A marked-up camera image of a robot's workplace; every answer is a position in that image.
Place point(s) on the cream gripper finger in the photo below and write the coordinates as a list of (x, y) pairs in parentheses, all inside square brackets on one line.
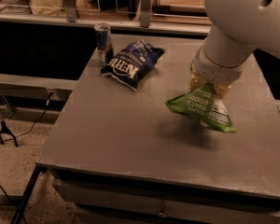
[(221, 90), (196, 80)]

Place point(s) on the green rice chip bag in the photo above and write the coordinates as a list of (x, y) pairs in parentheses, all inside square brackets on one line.
[(203, 106)]

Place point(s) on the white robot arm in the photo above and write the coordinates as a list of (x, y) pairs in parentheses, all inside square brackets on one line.
[(239, 27)]

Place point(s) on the blue kettle chip bag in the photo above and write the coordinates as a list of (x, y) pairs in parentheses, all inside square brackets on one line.
[(132, 63)]

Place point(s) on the brown pegboard tray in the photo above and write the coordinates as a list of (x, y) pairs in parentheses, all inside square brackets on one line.
[(194, 8)]

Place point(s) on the silver blue energy drink can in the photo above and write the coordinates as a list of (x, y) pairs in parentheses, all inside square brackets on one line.
[(104, 43)]

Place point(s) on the black table leg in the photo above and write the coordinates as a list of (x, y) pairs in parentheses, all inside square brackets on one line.
[(19, 214)]

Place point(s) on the black tripod stand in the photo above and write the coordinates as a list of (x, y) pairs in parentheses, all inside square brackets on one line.
[(6, 130)]

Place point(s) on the metal shelf bracket middle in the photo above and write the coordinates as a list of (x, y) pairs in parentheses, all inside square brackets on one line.
[(145, 9)]

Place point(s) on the metal shelf bracket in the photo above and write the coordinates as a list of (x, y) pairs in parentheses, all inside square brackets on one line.
[(71, 10), (145, 9)]

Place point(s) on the metal shelf bracket left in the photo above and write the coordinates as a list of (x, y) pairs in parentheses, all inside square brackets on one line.
[(71, 10)]

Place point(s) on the grey drawer with handle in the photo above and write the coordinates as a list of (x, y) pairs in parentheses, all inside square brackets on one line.
[(103, 205)]

